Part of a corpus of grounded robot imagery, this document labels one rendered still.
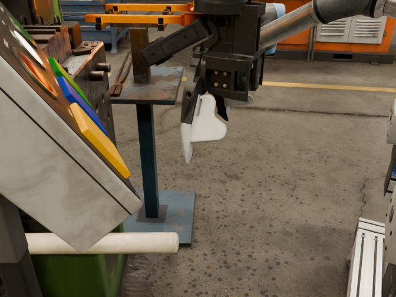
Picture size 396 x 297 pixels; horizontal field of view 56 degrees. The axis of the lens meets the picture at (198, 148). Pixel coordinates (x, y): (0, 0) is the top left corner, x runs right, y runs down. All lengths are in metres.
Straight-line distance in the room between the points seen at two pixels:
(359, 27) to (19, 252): 4.25
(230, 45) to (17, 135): 0.28
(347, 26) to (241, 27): 4.07
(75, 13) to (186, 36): 4.32
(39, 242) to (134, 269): 0.82
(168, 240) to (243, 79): 0.44
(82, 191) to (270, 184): 1.83
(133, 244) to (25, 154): 0.53
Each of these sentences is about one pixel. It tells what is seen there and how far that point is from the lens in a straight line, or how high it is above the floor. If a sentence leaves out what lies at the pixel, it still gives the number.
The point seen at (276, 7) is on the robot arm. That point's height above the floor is 0.97.
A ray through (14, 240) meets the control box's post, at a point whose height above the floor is 0.84.
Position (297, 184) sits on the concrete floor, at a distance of 2.17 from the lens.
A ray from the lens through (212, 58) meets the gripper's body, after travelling 0.47.
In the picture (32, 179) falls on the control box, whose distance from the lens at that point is 0.35.
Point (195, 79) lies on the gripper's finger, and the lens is 0.48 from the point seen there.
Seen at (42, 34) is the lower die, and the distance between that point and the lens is 1.05.
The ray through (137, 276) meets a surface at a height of 0.00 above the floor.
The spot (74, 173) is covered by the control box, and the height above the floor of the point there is 1.02.
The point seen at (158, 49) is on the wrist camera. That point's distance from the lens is 0.53.
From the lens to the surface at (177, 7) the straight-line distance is 1.57.
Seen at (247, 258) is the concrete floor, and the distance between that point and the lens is 1.69.
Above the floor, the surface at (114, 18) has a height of 0.96.
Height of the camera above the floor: 1.20
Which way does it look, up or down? 29 degrees down
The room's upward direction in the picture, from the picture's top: straight up
